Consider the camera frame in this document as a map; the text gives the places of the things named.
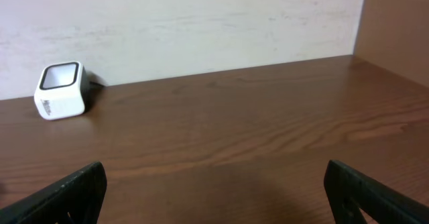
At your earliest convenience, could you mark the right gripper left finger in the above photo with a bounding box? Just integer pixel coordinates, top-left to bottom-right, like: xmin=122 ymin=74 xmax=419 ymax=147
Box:
xmin=1 ymin=162 xmax=107 ymax=223

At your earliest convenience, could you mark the white barcode scanner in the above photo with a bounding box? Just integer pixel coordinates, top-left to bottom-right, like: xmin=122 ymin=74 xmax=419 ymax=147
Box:
xmin=34 ymin=62 xmax=90 ymax=121

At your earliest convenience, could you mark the brown cardboard panel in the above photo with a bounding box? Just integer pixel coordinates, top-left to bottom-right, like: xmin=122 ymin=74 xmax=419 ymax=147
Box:
xmin=353 ymin=0 xmax=428 ymax=87

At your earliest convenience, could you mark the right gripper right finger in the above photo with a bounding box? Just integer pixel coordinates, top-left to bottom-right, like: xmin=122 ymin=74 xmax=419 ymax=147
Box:
xmin=324 ymin=160 xmax=428 ymax=224

